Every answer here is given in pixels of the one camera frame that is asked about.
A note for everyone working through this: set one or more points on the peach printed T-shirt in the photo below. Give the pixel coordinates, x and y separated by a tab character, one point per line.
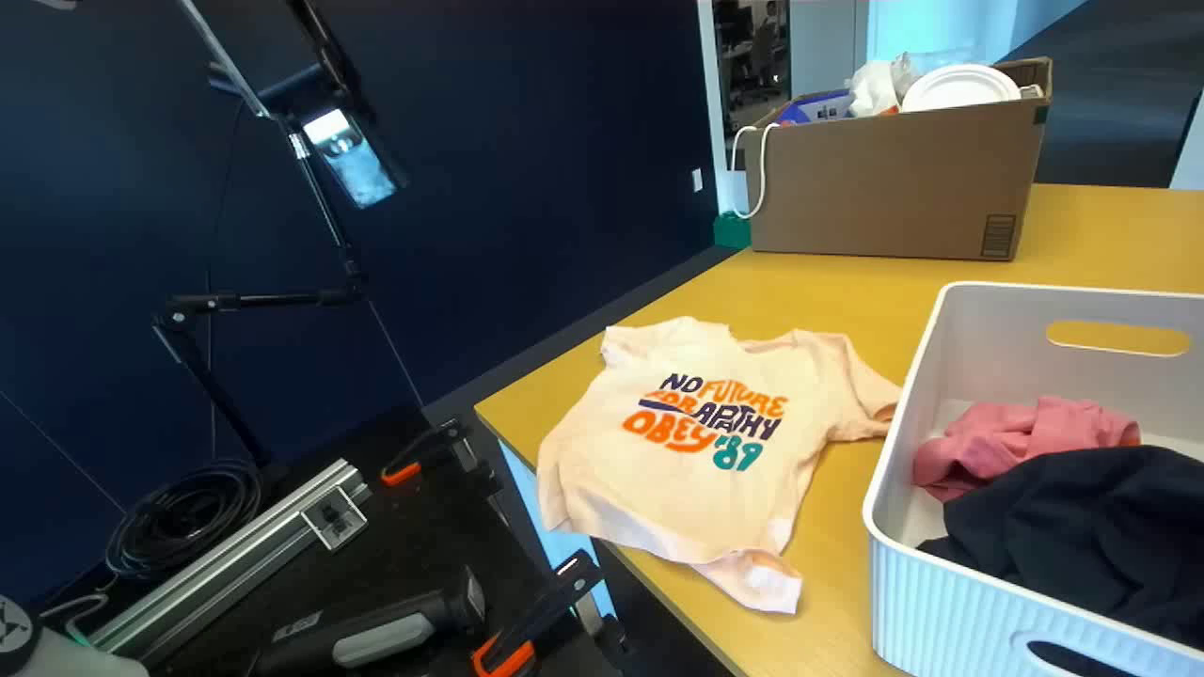
703	493

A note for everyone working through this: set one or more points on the green small object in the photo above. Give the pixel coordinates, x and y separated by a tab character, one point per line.
730	230

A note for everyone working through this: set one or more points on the small orange black clamp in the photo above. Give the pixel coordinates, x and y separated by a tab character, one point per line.
401	477

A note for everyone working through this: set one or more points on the purple and white carton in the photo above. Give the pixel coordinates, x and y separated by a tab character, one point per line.
813	107

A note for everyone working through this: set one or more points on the brown cardboard box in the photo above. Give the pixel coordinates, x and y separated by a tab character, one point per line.
891	191

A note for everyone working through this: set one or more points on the large orange black clamp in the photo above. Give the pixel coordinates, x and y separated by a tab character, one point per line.
502	656

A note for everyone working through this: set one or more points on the white crumpled plastic bag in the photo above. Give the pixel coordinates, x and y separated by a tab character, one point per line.
878	87

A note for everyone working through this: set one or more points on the pink cloth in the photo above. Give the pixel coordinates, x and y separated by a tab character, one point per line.
1004	437

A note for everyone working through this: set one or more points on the white ribbed plastic bin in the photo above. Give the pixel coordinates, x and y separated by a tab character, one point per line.
926	603

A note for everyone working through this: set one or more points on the white paper plate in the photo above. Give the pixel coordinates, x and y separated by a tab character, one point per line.
960	87

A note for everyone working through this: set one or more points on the aluminium extrusion bar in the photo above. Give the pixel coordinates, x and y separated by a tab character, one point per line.
227	569

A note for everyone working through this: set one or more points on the black cloth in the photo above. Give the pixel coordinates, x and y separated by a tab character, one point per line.
1104	541

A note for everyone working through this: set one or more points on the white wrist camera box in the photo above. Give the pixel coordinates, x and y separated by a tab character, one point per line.
349	162

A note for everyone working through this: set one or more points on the black articulated camera stand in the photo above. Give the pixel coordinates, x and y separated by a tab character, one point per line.
251	299

